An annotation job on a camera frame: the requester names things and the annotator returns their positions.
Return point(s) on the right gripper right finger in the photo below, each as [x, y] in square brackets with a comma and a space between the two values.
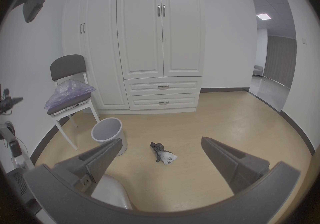
[225, 163]

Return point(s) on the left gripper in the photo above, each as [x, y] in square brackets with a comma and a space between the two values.
[5, 106]

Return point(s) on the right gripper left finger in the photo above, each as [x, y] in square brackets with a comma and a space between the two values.
[100, 160]

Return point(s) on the white trash bin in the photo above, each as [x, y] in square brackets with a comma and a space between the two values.
[120, 140]

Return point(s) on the purple plastic bag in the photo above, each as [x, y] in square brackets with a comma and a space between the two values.
[67, 93]

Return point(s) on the clear printed wrapper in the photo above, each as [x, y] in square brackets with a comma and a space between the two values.
[168, 158]

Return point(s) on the black plastic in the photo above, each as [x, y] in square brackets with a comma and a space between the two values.
[158, 148]

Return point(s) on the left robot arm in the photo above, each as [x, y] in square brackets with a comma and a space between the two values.
[15, 148]

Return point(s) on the white chair dark grey seat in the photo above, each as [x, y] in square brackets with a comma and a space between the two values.
[67, 66]

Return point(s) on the grey curtain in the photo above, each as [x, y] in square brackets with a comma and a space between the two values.
[280, 60]

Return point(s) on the white wardrobe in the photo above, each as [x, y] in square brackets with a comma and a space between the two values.
[142, 43]

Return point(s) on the ceiling light panel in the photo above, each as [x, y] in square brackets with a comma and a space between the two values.
[263, 16]

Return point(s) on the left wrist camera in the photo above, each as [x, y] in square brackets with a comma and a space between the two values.
[6, 93]

